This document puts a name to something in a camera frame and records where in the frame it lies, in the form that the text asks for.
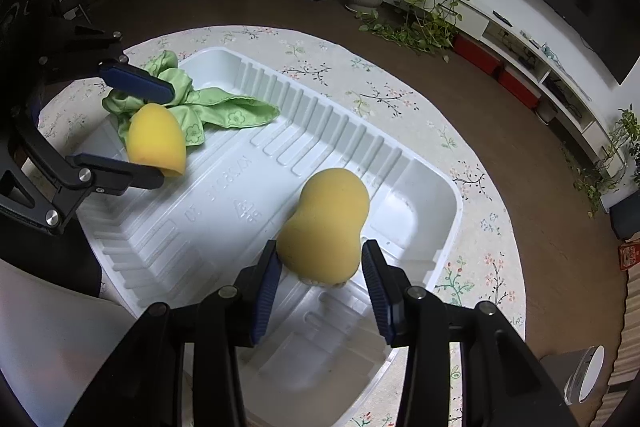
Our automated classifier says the tan gourd-shaped sponge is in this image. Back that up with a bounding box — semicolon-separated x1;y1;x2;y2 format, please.
277;168;370;283

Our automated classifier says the grey trash can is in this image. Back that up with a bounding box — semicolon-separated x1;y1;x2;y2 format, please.
540;345;605;405

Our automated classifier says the green cloth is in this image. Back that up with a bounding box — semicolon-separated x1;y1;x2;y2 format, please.
101;48;281;148

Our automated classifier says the floral round tablecloth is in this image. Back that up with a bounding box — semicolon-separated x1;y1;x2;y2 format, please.
37;24;527;427

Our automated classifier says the white tv console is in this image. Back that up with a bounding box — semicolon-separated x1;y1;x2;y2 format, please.
409;0;626;178

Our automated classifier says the large leaf plant right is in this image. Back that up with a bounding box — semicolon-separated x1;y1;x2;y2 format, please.
606;103;640;241

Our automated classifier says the beige curtain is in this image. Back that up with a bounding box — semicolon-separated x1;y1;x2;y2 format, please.
606;275;640;388

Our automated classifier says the white braided rope pad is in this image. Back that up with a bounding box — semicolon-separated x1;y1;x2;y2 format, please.
298;275;348;289

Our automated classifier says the white plastic tray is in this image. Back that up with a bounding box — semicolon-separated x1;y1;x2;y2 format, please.
77;48;463;426

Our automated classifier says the translucent plastic container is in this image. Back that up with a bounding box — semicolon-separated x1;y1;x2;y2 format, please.
1;262;132;426

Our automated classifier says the trailing vine plant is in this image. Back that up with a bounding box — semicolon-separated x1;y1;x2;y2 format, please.
356;0;469;54

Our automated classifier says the red box on floor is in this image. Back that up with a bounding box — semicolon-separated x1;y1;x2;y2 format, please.
618;239;640;271

